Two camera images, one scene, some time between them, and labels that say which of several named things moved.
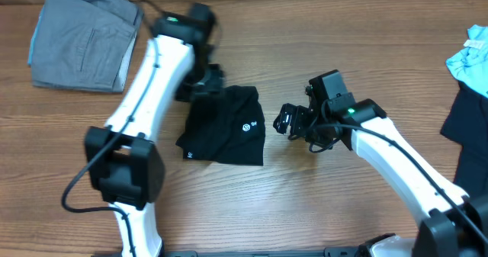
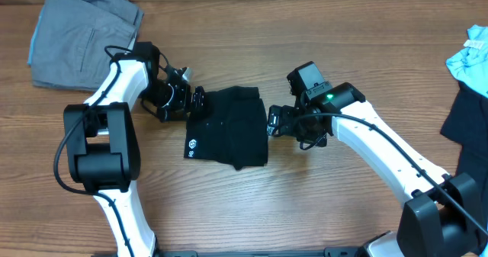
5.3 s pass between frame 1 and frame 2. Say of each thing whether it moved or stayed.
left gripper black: moved
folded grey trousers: stayed
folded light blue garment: stayed
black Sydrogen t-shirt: stayed
